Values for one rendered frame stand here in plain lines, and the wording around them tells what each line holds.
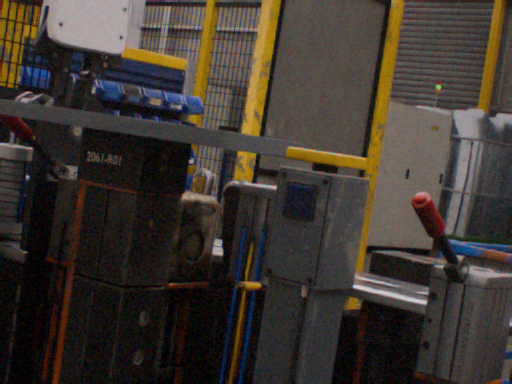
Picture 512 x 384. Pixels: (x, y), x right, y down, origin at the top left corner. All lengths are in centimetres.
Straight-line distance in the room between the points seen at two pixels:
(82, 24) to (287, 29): 337
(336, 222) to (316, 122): 381
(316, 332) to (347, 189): 14
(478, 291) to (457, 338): 6
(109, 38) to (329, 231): 43
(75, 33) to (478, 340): 59
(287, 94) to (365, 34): 62
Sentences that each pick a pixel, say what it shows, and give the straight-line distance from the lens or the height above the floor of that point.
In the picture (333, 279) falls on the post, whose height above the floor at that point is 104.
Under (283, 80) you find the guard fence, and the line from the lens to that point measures 457.
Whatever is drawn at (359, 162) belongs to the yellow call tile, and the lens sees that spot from 99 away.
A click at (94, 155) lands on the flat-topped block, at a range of 115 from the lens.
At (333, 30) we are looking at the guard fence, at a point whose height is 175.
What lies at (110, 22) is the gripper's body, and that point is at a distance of 125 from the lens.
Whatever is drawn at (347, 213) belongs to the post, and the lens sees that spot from 98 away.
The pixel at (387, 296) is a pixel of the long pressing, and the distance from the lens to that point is 124.
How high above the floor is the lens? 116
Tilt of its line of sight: 3 degrees down
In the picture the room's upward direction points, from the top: 9 degrees clockwise
